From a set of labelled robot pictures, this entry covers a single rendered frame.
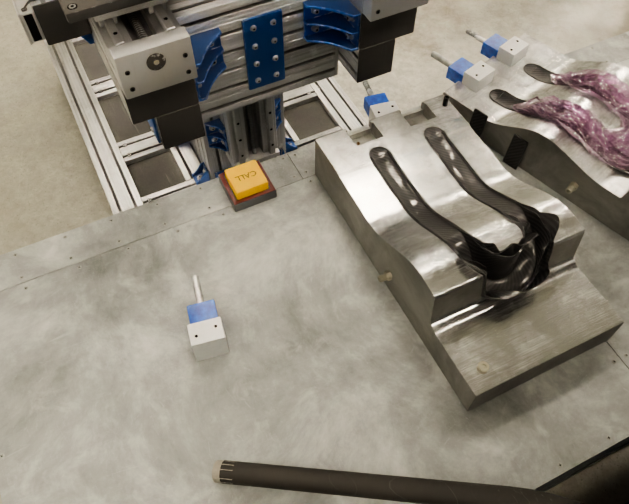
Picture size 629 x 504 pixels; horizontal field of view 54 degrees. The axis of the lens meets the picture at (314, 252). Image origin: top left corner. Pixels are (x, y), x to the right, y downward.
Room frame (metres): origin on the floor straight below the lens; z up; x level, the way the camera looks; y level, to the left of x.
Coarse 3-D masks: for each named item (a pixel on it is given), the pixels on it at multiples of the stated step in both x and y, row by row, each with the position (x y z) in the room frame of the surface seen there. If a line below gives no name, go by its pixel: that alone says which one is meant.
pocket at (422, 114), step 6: (420, 108) 0.85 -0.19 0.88; (426, 108) 0.84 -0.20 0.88; (402, 114) 0.83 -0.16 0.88; (408, 114) 0.83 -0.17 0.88; (414, 114) 0.84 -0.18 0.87; (420, 114) 0.84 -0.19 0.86; (426, 114) 0.84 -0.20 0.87; (432, 114) 0.82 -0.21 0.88; (408, 120) 0.83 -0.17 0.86; (414, 120) 0.83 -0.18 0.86; (420, 120) 0.83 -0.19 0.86; (426, 120) 0.83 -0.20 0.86
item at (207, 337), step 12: (192, 276) 0.51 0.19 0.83; (192, 312) 0.45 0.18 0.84; (204, 312) 0.45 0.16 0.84; (216, 312) 0.45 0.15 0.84; (192, 324) 0.42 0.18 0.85; (204, 324) 0.42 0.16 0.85; (216, 324) 0.42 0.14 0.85; (192, 336) 0.40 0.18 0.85; (204, 336) 0.40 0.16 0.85; (216, 336) 0.40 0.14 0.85; (192, 348) 0.38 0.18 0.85; (204, 348) 0.39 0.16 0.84; (216, 348) 0.39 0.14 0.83
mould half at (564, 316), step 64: (384, 128) 0.78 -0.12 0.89; (448, 128) 0.78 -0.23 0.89; (384, 192) 0.64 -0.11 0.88; (448, 192) 0.64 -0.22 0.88; (512, 192) 0.63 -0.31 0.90; (384, 256) 0.53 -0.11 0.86; (448, 256) 0.49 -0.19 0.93; (448, 320) 0.42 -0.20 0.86; (512, 320) 0.42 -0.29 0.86; (576, 320) 0.42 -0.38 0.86; (512, 384) 0.34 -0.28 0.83
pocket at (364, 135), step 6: (372, 126) 0.80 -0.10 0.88; (354, 132) 0.79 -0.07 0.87; (360, 132) 0.79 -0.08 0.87; (366, 132) 0.79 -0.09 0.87; (372, 132) 0.79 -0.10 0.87; (378, 132) 0.78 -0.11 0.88; (354, 138) 0.78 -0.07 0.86; (360, 138) 0.78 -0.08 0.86; (366, 138) 0.78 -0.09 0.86; (372, 138) 0.78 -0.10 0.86; (360, 144) 0.77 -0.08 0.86
